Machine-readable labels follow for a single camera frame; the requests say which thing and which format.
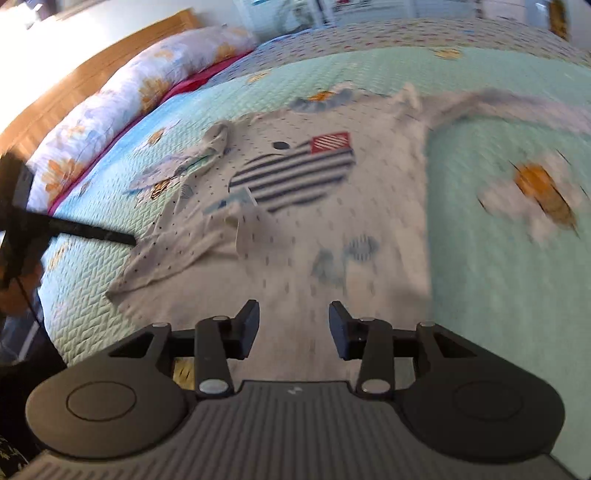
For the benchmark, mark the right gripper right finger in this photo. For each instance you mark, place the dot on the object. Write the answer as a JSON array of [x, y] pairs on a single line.
[[369, 340]]

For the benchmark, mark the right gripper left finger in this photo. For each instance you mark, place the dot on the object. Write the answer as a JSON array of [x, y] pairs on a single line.
[[218, 339]]

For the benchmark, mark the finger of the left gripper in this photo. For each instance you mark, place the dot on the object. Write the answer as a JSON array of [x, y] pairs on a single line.
[[59, 226]]

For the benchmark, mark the white patterned baby garment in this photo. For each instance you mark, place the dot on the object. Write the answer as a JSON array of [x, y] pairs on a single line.
[[303, 206]]

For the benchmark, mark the left hand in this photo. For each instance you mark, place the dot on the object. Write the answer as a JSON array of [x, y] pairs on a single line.
[[17, 298]]

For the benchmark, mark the wooden headboard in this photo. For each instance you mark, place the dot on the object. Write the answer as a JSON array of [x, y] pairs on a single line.
[[25, 133]]

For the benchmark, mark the mint green bee quilt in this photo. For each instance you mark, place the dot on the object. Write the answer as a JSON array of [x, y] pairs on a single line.
[[508, 209]]

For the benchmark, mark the floral long pillow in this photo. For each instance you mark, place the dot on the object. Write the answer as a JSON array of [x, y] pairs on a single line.
[[133, 91]]

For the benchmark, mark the electric fan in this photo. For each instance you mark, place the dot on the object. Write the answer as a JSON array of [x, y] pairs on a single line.
[[294, 16]]

